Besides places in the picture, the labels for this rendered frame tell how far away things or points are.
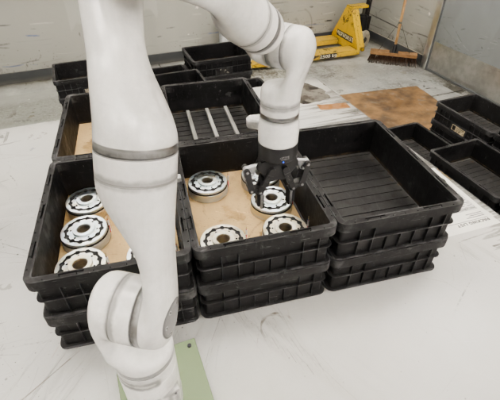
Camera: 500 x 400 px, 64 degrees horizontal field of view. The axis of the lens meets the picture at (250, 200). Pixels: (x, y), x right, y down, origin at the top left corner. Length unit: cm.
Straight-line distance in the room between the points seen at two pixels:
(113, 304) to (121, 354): 11
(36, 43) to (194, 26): 146
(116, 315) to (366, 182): 79
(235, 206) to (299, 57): 48
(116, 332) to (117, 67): 31
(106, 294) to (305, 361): 49
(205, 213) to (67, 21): 337
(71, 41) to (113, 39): 380
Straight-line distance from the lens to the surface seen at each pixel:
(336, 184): 111
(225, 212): 99
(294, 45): 64
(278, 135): 70
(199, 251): 76
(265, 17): 56
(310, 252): 87
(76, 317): 88
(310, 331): 93
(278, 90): 67
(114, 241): 97
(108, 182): 44
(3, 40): 427
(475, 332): 105
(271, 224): 91
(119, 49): 44
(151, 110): 43
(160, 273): 49
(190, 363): 84
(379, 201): 108
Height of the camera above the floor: 148
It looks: 39 degrees down
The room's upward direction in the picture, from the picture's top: straight up
